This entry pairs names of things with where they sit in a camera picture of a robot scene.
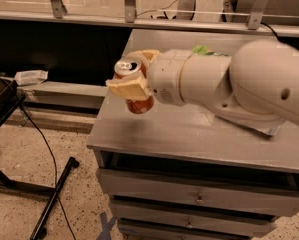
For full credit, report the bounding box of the left metal bracket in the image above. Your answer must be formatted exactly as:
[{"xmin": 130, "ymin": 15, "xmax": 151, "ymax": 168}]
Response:
[{"xmin": 50, "ymin": 0, "xmax": 67, "ymax": 19}]

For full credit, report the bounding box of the bottom grey drawer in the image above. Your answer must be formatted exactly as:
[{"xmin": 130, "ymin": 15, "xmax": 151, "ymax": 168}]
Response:
[{"xmin": 117, "ymin": 218, "xmax": 253, "ymax": 240}]

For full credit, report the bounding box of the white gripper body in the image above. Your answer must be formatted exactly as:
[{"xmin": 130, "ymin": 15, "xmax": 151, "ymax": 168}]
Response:
[{"xmin": 147, "ymin": 49, "xmax": 193, "ymax": 106}]

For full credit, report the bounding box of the red coca-cola can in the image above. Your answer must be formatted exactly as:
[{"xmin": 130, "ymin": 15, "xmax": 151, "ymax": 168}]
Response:
[{"xmin": 114, "ymin": 57, "xmax": 154, "ymax": 114}]

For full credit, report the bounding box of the middle grey drawer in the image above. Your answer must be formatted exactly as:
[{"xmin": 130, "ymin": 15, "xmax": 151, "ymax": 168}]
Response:
[{"xmin": 110, "ymin": 200, "xmax": 276, "ymax": 237}]

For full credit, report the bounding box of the grey drawer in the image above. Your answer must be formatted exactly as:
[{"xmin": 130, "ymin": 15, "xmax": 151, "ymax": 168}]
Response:
[
  {"xmin": 117, "ymin": 218, "xmax": 253, "ymax": 240},
  {"xmin": 110, "ymin": 200, "xmax": 276, "ymax": 237},
  {"xmin": 97, "ymin": 168, "xmax": 299, "ymax": 217}
]

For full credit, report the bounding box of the black stand with legs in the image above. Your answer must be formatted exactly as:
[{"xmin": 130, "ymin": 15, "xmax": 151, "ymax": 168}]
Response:
[{"xmin": 0, "ymin": 73, "xmax": 81, "ymax": 240}]

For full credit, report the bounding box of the middle metal bracket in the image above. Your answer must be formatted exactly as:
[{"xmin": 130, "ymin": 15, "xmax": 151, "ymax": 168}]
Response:
[{"xmin": 124, "ymin": 0, "xmax": 136, "ymax": 23}]

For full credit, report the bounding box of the metal rail ledge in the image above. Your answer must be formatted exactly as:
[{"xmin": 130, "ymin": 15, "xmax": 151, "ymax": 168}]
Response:
[{"xmin": 0, "ymin": 9, "xmax": 299, "ymax": 38}]

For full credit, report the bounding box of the right metal bracket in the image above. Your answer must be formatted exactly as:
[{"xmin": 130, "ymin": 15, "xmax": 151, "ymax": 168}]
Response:
[{"xmin": 247, "ymin": 0, "xmax": 269, "ymax": 30}]

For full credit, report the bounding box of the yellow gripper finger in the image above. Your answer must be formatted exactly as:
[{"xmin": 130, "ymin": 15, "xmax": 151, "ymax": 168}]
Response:
[
  {"xmin": 106, "ymin": 75, "xmax": 152, "ymax": 101},
  {"xmin": 127, "ymin": 50, "xmax": 161, "ymax": 69}
]

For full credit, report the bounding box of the white packet on ledge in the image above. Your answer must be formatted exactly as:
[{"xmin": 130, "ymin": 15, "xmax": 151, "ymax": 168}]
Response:
[{"xmin": 14, "ymin": 70, "xmax": 48, "ymax": 86}]

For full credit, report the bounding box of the metal bracket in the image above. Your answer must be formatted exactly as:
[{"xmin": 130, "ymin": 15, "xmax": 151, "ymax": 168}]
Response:
[
  {"xmin": 247, "ymin": 0, "xmax": 269, "ymax": 30},
  {"xmin": 124, "ymin": 0, "xmax": 136, "ymax": 23},
  {"xmin": 50, "ymin": 0, "xmax": 67, "ymax": 19}
]

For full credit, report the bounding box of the grey drawer cabinet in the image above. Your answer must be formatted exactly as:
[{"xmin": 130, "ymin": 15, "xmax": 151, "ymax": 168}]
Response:
[{"xmin": 86, "ymin": 28, "xmax": 299, "ymax": 240}]

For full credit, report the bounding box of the top grey drawer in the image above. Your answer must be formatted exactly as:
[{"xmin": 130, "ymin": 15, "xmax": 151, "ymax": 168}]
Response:
[{"xmin": 97, "ymin": 168, "xmax": 299, "ymax": 217}]

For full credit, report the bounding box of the clear plastic water bottle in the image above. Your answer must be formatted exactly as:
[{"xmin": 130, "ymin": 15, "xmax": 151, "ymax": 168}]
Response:
[{"xmin": 222, "ymin": 116, "xmax": 285, "ymax": 136}]

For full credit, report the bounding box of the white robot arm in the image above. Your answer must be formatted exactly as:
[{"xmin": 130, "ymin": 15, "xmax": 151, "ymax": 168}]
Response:
[{"xmin": 106, "ymin": 40, "xmax": 299, "ymax": 134}]

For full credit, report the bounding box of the black floor cable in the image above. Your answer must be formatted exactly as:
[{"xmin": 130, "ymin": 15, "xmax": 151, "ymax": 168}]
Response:
[{"xmin": 18, "ymin": 100, "xmax": 77, "ymax": 240}]

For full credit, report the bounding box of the green snack bag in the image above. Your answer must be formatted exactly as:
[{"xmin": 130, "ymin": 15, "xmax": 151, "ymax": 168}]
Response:
[{"xmin": 192, "ymin": 45, "xmax": 227, "ymax": 57}]

